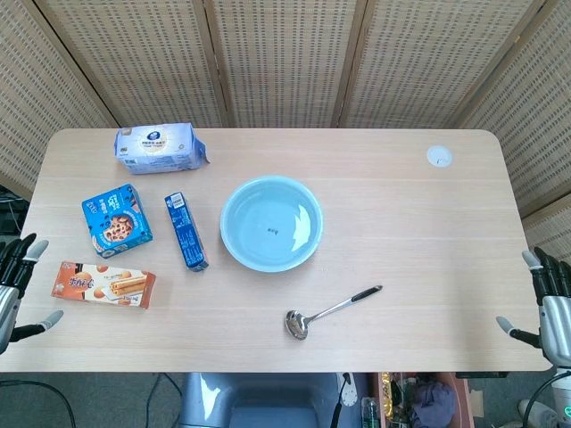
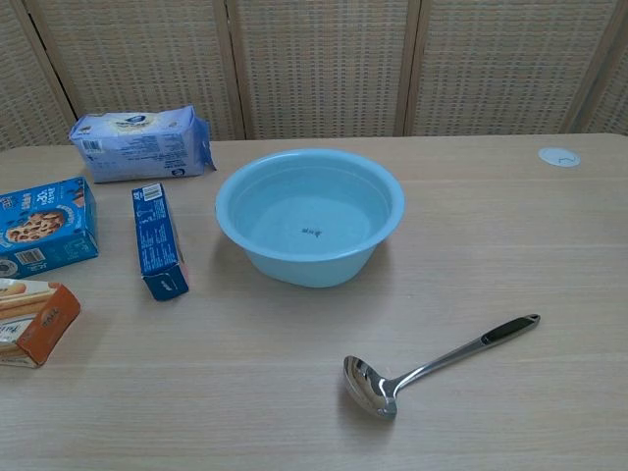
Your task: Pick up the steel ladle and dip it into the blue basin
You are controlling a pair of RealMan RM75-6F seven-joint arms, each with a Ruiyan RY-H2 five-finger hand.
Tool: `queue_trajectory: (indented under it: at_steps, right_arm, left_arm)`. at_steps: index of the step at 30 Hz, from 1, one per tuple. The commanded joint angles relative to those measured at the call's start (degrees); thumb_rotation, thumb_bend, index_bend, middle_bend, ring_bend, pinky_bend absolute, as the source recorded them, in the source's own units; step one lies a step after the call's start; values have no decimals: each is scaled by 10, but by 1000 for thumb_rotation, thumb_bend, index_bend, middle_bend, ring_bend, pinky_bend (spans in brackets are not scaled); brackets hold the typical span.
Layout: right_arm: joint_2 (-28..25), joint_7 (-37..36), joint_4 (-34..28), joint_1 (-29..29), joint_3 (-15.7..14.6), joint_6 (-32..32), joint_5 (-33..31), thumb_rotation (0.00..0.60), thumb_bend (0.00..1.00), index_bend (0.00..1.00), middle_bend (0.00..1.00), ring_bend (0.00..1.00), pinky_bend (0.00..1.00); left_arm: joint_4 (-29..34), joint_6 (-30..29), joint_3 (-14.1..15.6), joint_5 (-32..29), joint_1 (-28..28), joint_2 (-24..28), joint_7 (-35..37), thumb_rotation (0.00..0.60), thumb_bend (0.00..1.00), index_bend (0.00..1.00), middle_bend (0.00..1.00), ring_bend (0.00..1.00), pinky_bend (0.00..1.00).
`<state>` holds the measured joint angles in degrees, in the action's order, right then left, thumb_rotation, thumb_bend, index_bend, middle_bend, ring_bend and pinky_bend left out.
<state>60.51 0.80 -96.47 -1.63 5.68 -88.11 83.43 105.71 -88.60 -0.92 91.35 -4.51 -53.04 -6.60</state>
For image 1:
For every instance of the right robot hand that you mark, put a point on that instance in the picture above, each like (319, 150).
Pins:
(555, 312)

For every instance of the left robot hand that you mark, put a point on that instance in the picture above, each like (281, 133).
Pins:
(8, 303)

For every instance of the metal ladle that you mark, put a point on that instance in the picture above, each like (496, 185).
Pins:
(296, 325)

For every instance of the grey robot base body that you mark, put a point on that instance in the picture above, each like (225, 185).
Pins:
(259, 401)

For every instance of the light blue bowl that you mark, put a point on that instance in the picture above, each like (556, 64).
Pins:
(263, 209)

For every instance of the orange wafer roll box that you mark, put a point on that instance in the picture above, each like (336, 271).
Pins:
(102, 285)

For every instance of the black desk control panel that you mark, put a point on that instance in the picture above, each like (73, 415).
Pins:
(482, 375)

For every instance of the brown cardboard box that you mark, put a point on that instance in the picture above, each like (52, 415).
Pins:
(464, 401)

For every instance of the blue chocolate chip cookie box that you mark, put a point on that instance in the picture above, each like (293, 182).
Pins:
(117, 220)

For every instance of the purple cloth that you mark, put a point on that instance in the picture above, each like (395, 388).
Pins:
(432, 403)

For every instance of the narrow dark blue box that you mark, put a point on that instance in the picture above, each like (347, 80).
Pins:
(186, 232)

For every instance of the green plastic bottle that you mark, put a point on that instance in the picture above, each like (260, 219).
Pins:
(369, 412)

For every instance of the pale blue tissue pack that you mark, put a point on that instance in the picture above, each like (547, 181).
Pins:
(156, 147)

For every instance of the white power strip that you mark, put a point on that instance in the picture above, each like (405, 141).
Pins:
(349, 394)

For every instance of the woven bamboo folding screen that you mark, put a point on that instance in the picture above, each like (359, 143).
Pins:
(285, 67)

